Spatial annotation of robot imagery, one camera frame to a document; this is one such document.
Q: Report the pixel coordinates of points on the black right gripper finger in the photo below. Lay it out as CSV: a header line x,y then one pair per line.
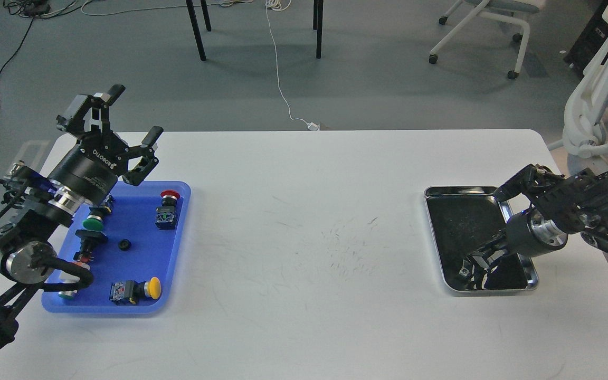
x,y
475,278
488,255

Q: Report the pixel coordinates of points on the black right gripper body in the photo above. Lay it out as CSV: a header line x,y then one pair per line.
x,y
530,234

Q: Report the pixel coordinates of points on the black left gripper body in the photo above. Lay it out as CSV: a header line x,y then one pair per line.
x,y
91,168

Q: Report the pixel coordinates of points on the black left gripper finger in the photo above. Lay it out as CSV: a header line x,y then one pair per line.
x,y
146,152
88,114

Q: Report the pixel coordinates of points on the small black gear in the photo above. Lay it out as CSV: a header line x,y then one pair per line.
x,y
124,245

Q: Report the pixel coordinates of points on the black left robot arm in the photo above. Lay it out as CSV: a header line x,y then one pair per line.
x,y
28,262

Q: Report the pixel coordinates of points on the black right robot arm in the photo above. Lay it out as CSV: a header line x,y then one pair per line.
x,y
559,207

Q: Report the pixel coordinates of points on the silver metal tray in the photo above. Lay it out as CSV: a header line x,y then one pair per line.
x,y
463,218

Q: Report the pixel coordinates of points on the blue plastic tray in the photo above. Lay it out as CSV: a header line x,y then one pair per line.
x,y
153,253

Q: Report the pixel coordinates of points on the white orange push button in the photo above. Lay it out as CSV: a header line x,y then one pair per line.
x,y
70,278

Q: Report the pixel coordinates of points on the black table leg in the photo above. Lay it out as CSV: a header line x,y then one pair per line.
x,y
190,6
317,25
206,15

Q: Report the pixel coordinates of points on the white office chair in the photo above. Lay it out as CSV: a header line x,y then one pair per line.
x,y
597,105

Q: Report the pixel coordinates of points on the black cabinet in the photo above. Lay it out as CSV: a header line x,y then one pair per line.
x,y
589,41

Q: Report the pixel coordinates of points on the white rolling chair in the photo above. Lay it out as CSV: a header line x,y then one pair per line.
x,y
513,17

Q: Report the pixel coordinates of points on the red push button switch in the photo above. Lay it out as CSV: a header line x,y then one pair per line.
x,y
166,217

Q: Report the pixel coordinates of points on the green push button switch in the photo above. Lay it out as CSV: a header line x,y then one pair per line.
x,y
95,220

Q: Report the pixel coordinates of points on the yellow push button switch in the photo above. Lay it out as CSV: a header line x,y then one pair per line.
x,y
129,292

